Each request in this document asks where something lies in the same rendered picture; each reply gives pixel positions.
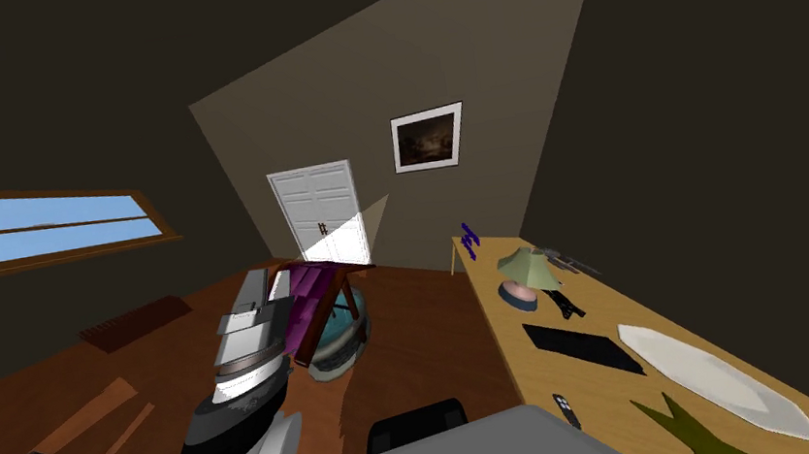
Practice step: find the wooden framed window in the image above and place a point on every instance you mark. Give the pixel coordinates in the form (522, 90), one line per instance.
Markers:
(21, 226)

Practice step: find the white oval plate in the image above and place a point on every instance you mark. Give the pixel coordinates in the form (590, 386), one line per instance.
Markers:
(713, 374)

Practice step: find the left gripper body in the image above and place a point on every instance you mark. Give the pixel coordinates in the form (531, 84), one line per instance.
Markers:
(253, 327)

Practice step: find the dark brown floor mat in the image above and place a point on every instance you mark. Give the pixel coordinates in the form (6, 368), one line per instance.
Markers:
(135, 323)

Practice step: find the dark grey long object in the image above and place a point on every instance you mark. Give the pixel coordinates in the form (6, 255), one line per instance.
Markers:
(572, 261)

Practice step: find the black small object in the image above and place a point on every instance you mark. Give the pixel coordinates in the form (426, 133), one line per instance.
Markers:
(563, 304)

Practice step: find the white framed dark picture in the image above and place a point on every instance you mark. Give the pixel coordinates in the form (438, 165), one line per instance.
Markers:
(428, 138)

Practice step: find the purple small object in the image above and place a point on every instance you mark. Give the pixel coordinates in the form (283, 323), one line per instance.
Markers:
(470, 240)

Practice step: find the dark chair with purple cloth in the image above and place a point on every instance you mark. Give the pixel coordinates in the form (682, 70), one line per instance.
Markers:
(312, 294)

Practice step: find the round teal footstool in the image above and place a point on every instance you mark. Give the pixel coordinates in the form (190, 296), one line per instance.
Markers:
(337, 341)

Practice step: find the green shade table lamp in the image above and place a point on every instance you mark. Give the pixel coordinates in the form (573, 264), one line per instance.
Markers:
(527, 269)

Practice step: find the olive green flat shape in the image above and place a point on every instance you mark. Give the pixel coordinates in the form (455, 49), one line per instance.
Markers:
(695, 439)

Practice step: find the light wooden table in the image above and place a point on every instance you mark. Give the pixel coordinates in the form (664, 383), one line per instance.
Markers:
(601, 408)

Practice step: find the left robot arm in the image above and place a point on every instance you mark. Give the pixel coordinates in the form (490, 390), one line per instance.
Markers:
(240, 405)

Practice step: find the black remote control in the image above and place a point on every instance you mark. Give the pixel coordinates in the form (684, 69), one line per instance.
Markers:
(566, 411)

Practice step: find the white panelled door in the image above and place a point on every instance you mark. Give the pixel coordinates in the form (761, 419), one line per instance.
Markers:
(320, 207)

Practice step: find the black keyboard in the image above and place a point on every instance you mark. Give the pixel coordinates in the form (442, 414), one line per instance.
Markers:
(581, 348)

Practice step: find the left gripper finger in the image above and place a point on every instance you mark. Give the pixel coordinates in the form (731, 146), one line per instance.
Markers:
(279, 286)
(252, 290)

